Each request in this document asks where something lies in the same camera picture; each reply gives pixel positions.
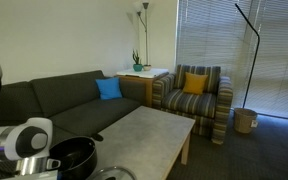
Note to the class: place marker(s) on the black cooking pot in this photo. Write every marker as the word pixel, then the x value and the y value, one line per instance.
pixel 84 163

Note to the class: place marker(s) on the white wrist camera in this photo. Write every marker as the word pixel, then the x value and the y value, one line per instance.
pixel 53 163

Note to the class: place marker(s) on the striped fabric armchair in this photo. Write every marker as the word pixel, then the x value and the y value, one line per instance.
pixel 190 103

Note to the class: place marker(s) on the blue square cushion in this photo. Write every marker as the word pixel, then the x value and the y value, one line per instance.
pixel 109 88

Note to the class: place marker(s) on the small beige bowl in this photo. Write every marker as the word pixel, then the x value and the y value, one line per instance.
pixel 147 67

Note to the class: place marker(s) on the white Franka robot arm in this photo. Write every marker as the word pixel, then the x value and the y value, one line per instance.
pixel 7 141

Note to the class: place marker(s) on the yellow square cushion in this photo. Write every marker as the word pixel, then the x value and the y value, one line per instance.
pixel 195 83

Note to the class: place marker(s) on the beige wicker waste basket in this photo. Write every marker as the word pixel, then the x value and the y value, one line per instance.
pixel 244 120

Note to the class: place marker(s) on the silver two-head floor lamp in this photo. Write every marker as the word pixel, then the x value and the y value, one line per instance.
pixel 146 36

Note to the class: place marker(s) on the wooden side table white top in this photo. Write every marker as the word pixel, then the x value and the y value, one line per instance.
pixel 140 83

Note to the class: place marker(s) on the white tag on basket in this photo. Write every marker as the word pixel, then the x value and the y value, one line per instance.
pixel 254 124

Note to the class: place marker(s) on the white wrist camera mount plate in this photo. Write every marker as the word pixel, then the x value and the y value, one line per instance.
pixel 34 175

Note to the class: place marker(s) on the round glass pot lid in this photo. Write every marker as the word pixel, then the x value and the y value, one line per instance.
pixel 117 173

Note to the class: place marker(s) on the black bent floor lamp pole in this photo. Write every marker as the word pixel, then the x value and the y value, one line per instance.
pixel 256 53

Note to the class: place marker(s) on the white window blinds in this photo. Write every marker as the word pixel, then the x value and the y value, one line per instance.
pixel 277 60

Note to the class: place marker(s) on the dark grey fabric sofa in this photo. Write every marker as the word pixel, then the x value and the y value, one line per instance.
pixel 80 110

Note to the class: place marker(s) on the plant in teal pot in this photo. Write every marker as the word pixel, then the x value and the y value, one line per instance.
pixel 137 66

